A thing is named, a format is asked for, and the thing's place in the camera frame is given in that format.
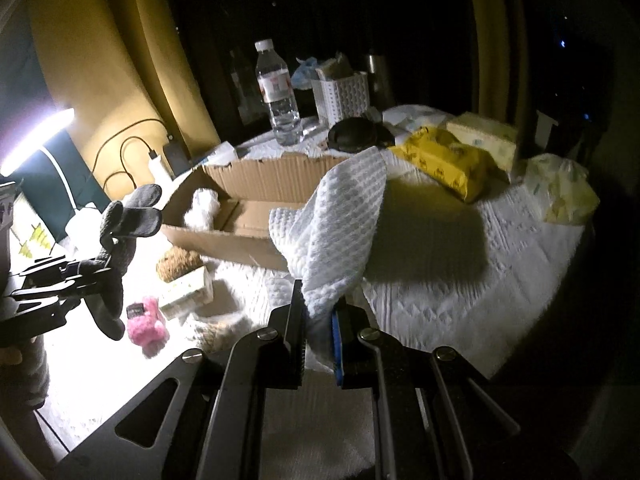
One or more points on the clear water bottle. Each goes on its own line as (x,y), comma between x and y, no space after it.
(277,100)

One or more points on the person's left hand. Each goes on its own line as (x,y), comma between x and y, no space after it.
(9,356)

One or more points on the black power adapter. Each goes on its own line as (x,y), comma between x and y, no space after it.
(178,156)

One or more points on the metal thermos flask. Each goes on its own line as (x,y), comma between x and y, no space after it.
(381,80)

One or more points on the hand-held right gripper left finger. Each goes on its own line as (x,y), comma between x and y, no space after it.
(296,332)

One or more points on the white printed packet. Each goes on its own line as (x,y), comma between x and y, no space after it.
(410,117)

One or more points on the desk lamp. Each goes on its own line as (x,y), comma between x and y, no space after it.
(35,140)

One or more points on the yellow wet wipes pack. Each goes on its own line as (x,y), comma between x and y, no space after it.
(440,160)

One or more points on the pale yellow tissue box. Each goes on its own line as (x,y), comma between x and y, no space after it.
(482,135)

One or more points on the white patterned box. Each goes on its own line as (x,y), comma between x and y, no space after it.
(345,100)

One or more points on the tree print pillow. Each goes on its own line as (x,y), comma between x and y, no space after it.
(35,232)

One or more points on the white waffle towel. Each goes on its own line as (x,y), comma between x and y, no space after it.
(330,220)

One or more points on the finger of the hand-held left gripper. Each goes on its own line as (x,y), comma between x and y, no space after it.
(45,296)
(60,266)

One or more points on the blue plastic bag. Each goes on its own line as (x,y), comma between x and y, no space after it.
(305,72)

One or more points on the pale yellow plastic pack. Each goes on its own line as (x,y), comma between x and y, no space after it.
(562,190)

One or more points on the white charger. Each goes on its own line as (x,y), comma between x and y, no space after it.
(160,170)

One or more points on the yellow curtain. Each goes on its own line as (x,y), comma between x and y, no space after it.
(500,35)
(115,50)

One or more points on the pale tissue pack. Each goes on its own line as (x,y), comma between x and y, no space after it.
(185,292)

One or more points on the pink plush toy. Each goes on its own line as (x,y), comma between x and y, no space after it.
(150,325)

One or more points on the white carton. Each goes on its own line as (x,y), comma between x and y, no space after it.
(547,130)

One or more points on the cardboard box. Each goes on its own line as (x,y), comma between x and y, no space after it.
(260,175)

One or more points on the clear plastic packet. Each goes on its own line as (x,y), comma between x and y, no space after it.
(222,332)

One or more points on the brown loofah sponge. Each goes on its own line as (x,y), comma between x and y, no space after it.
(177,262)

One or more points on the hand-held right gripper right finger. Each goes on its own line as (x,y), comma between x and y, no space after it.
(339,347)

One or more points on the dark green cushion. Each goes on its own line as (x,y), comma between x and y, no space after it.
(55,185)

